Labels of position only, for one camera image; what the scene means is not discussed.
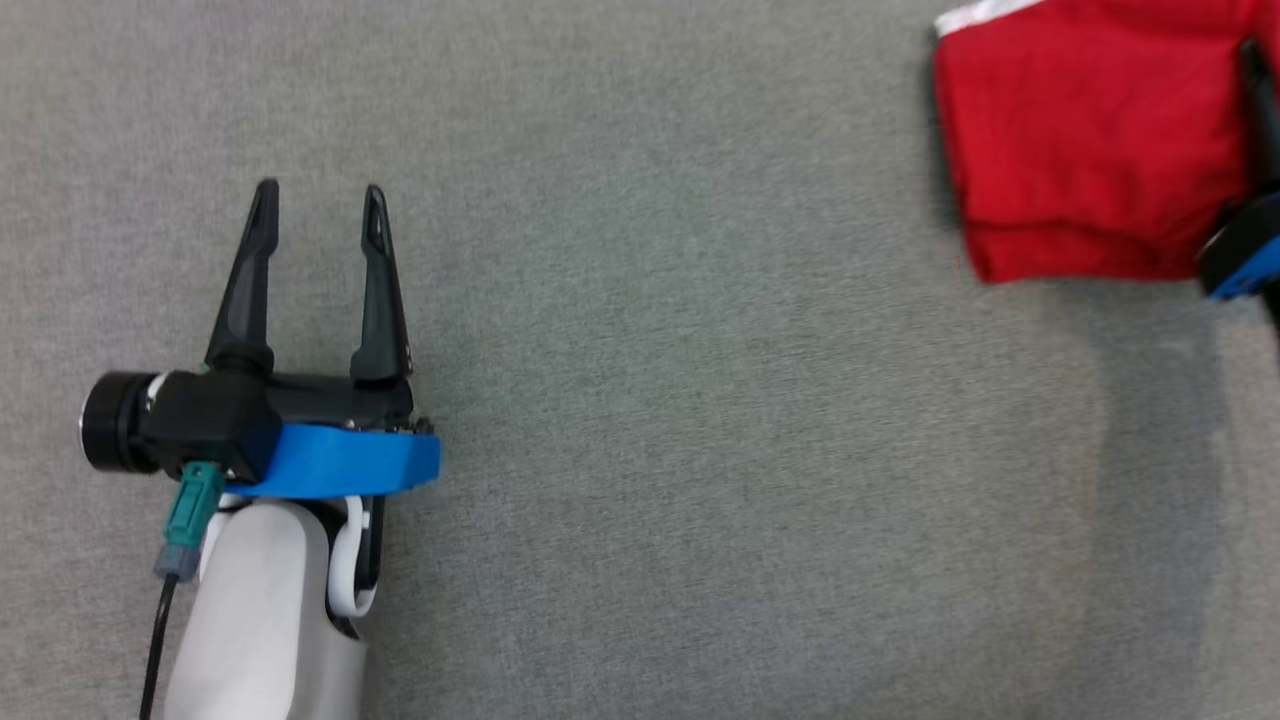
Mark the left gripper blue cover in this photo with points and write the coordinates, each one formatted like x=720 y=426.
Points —
x=350 y=460

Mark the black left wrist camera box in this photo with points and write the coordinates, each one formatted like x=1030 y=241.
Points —
x=205 y=420

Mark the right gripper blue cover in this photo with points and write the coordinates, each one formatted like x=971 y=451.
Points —
x=1245 y=260

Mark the red shorts white waistband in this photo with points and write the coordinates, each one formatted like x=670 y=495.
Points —
x=1080 y=140

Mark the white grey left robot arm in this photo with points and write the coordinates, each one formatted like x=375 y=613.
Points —
x=260 y=620

